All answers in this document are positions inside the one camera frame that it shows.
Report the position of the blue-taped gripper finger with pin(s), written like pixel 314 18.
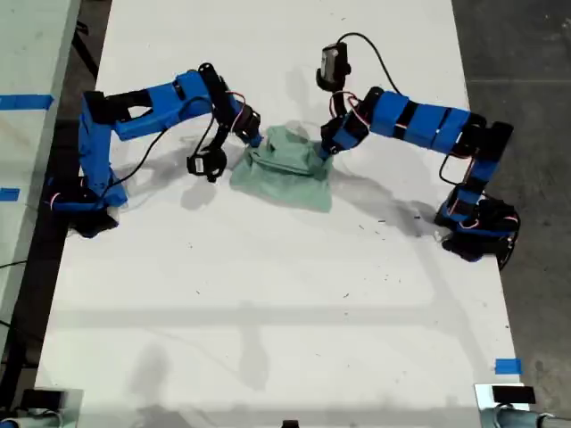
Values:
pixel 255 141
pixel 325 152

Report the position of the pale green T-shirt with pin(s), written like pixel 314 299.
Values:
pixel 285 178

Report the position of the blue and black arm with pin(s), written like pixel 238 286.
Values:
pixel 419 120
pixel 147 107

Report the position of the black stand legs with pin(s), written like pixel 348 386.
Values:
pixel 85 44

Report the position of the long blue tape strip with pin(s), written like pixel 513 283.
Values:
pixel 27 101

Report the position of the pale side table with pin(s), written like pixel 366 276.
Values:
pixel 27 44

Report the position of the short blue tape strip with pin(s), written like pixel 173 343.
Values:
pixel 508 366
pixel 9 195

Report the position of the black clip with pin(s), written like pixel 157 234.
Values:
pixel 290 424

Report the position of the white mounting plate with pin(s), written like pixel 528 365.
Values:
pixel 73 401
pixel 482 397

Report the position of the small black box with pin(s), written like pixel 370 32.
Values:
pixel 513 393
pixel 42 397

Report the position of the grey tube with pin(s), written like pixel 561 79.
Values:
pixel 27 422
pixel 522 420

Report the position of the camera black stalk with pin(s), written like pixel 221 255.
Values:
pixel 219 138
pixel 336 102

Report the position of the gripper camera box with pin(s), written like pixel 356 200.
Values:
pixel 332 64
pixel 203 164

